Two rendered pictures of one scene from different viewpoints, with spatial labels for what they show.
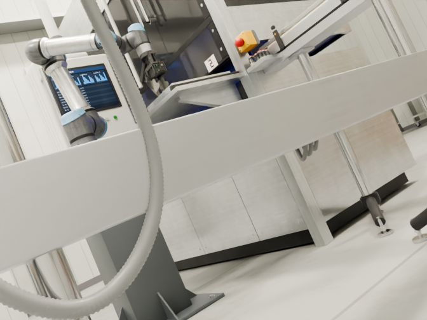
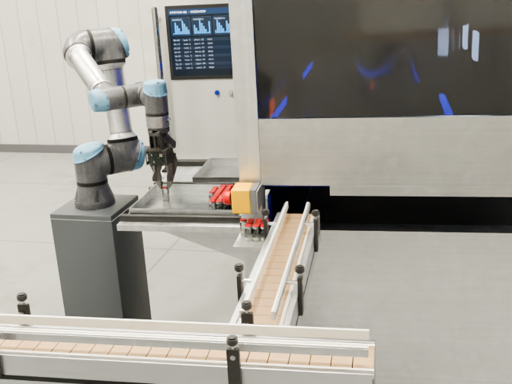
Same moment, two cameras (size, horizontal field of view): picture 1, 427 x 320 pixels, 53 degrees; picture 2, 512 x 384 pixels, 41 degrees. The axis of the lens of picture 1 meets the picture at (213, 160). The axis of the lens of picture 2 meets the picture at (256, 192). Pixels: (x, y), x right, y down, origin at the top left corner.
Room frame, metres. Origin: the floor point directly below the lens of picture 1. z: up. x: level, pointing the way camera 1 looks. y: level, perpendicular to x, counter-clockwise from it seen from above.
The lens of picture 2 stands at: (0.72, -1.79, 1.62)
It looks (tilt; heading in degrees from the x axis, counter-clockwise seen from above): 18 degrees down; 49
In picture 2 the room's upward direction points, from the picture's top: 3 degrees counter-clockwise
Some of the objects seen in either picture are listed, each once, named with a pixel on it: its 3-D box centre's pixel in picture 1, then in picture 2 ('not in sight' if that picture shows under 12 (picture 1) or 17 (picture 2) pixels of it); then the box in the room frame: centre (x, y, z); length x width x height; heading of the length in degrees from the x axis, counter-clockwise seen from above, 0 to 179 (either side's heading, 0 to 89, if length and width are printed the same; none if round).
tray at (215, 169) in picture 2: not in sight; (246, 171); (2.32, 0.09, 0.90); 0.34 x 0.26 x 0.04; 128
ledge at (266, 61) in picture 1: (265, 62); (261, 241); (1.94, -0.40, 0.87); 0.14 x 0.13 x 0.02; 128
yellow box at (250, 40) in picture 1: (246, 41); (245, 197); (1.93, -0.36, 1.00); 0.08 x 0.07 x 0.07; 128
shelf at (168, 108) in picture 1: (182, 110); (217, 193); (2.14, 0.04, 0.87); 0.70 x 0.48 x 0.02; 38
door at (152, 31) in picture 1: (134, 34); not in sight; (2.54, 0.13, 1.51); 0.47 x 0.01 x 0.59; 38
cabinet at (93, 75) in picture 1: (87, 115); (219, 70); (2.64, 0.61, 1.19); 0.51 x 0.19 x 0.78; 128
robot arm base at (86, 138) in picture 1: (86, 148); (93, 191); (1.91, 0.51, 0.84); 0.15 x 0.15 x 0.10
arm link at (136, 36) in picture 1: (138, 37); (155, 97); (1.95, 0.09, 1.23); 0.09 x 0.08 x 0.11; 77
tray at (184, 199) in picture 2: (189, 92); (192, 201); (1.98, -0.03, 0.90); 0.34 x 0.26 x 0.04; 127
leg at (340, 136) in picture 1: (337, 128); not in sight; (1.90, -0.56, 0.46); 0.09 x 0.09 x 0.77; 38
